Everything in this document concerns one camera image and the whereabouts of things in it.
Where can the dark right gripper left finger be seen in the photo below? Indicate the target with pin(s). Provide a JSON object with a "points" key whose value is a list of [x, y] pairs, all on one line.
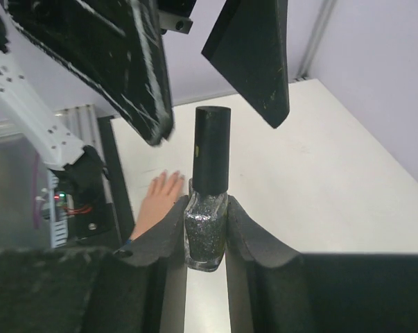
{"points": [[142, 287]]}

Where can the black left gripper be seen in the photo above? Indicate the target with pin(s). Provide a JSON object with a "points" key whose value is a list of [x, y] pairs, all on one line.
{"points": [[116, 48]]}

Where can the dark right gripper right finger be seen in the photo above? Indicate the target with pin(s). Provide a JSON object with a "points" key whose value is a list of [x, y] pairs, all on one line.
{"points": [[267, 289]]}

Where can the nail polish bottle glass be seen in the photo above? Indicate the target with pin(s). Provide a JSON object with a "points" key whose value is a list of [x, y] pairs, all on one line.
{"points": [[205, 229]]}

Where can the black nail polish brush cap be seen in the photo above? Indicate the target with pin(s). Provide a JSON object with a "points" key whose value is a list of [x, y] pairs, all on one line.
{"points": [[211, 150]]}

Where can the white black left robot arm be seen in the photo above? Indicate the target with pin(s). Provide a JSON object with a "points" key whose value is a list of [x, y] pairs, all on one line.
{"points": [[61, 151]]}

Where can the person's bare hand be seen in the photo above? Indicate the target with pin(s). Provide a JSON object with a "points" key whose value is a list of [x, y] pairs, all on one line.
{"points": [[163, 192]]}

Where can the white slotted cable duct left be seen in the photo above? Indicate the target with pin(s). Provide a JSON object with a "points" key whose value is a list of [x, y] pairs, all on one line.
{"points": [[58, 218]]}

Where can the aluminium frame post left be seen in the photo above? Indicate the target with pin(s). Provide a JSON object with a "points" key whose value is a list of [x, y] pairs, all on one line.
{"points": [[318, 30]]}

